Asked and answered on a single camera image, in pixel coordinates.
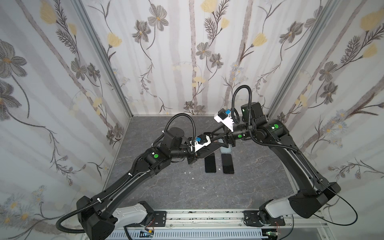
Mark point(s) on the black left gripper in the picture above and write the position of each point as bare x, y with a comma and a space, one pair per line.
193, 153

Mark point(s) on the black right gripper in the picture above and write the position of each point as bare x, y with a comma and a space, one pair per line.
229, 135

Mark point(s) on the light blue phone case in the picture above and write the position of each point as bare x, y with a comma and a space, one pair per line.
226, 150

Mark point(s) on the black phone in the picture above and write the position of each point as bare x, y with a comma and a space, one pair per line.
210, 164

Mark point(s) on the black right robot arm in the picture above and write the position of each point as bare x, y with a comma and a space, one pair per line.
314, 189

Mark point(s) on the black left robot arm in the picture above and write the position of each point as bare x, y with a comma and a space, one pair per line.
100, 215

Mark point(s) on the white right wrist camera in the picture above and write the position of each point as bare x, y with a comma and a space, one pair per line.
224, 116

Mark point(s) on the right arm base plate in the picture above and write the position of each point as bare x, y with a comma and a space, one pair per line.
251, 219

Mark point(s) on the white slotted cable duct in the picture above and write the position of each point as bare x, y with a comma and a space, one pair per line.
191, 234

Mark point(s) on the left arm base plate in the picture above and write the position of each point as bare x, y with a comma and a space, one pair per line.
159, 219

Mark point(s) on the aluminium front rail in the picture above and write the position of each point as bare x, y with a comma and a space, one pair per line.
204, 219

